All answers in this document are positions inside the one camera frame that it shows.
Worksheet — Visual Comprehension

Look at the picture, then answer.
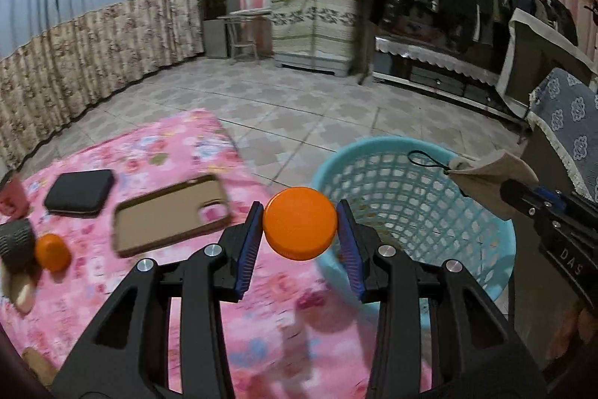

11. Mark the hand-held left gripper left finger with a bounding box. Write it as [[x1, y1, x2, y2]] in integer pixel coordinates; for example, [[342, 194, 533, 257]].
[[51, 200, 265, 399]]

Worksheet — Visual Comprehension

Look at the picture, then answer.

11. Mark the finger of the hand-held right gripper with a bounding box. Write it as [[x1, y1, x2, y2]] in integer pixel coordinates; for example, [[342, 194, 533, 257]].
[[500, 179, 568, 234]]

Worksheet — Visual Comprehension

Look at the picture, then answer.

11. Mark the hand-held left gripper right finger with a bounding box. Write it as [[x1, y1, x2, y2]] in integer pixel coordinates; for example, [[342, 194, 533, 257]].
[[336, 199, 547, 399]]

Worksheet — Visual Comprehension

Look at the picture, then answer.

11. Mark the beige face mask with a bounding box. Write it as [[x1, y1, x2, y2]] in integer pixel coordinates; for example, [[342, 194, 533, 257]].
[[407, 150, 540, 220]]

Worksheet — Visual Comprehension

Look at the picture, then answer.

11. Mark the orange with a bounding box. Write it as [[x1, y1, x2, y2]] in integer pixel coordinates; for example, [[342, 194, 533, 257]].
[[35, 233, 72, 273], [263, 187, 338, 260]]

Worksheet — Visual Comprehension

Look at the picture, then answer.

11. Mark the light blue plastic basket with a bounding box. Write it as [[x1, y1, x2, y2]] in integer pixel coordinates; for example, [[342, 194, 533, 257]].
[[312, 136, 517, 318]]

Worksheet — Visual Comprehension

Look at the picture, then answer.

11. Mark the cream round bun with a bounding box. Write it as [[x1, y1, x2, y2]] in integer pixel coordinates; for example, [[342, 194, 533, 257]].
[[8, 272, 39, 314]]

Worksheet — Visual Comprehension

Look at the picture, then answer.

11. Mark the black ribbed cup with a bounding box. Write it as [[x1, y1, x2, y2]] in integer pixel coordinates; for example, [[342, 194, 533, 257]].
[[0, 219, 37, 274]]

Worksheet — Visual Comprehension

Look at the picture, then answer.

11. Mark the brown patterned wrapper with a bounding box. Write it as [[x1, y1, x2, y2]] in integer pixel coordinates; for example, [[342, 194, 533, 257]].
[[21, 347, 58, 387]]

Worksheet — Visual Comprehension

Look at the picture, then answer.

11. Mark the person's right hand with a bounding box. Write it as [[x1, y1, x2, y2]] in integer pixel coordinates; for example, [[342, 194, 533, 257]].
[[546, 303, 598, 357]]

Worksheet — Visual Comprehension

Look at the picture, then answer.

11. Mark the brown phone case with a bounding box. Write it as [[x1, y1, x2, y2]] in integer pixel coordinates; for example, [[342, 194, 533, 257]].
[[112, 174, 233, 258]]

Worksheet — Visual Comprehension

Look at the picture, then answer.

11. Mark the grey blue floral cloth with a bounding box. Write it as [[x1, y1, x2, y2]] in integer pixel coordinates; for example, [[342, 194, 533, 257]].
[[528, 67, 598, 203]]

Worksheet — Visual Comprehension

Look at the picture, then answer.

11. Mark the pink floral blanket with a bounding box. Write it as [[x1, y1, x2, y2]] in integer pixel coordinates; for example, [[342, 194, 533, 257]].
[[0, 108, 435, 399]]

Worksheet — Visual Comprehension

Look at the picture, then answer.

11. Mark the lace covered television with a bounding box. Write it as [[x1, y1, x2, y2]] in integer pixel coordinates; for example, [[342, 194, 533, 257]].
[[496, 7, 598, 119]]

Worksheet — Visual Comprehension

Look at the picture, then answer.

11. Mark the low dark cabinet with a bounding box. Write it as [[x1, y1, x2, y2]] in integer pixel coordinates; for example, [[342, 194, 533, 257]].
[[371, 37, 531, 133]]

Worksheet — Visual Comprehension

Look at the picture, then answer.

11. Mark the white lace cloth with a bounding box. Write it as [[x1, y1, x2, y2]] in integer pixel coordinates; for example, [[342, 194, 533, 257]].
[[375, 35, 500, 86]]

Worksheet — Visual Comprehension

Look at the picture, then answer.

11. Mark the black zip case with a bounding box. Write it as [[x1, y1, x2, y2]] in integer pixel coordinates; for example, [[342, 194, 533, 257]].
[[43, 169, 115, 217]]

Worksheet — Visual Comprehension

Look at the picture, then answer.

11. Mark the patterned cloth covered cabinet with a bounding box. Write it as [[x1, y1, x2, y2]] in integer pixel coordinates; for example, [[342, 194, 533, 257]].
[[271, 0, 360, 77]]

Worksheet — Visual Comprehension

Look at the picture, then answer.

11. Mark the water dispenser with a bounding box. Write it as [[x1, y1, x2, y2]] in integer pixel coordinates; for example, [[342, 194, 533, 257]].
[[201, 0, 240, 58]]

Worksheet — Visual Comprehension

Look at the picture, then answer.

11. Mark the small side table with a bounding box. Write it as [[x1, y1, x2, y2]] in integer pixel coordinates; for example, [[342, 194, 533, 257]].
[[218, 9, 272, 62]]

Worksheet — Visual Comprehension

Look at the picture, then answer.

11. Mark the pink mug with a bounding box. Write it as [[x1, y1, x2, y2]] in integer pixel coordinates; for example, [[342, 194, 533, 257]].
[[0, 175, 29, 220]]

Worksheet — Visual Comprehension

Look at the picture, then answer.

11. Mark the blue floral curtain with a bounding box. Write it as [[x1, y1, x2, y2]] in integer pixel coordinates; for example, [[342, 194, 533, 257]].
[[0, 0, 66, 175], [47, 0, 209, 119]]

